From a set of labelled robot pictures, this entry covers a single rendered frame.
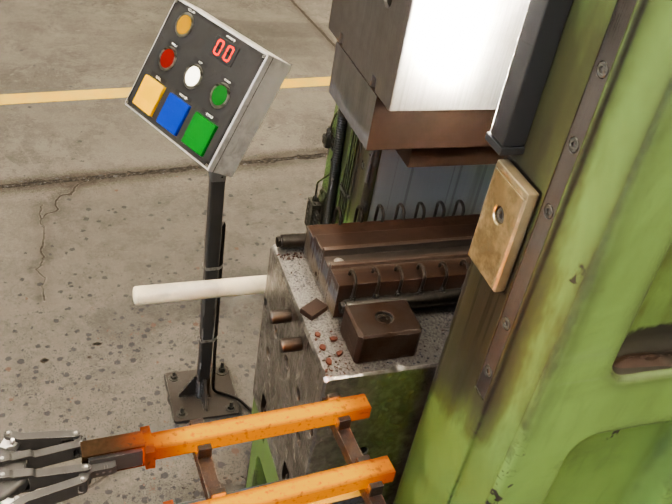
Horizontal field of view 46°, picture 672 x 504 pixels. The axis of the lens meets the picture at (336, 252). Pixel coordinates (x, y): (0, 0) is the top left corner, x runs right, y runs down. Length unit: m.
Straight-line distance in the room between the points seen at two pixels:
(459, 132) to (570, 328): 0.40
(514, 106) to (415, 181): 0.64
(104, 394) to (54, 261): 0.67
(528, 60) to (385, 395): 0.66
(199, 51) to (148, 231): 1.43
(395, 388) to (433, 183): 0.49
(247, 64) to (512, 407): 0.92
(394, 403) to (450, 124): 0.51
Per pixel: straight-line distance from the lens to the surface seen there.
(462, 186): 1.73
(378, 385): 1.40
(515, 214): 1.10
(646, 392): 1.27
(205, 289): 1.91
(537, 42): 1.03
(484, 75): 1.21
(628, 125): 0.96
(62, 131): 3.79
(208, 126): 1.74
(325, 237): 1.52
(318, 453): 1.50
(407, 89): 1.16
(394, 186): 1.66
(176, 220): 3.21
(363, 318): 1.37
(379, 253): 1.51
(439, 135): 1.29
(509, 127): 1.08
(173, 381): 2.55
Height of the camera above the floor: 1.88
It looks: 37 degrees down
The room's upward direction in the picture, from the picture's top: 11 degrees clockwise
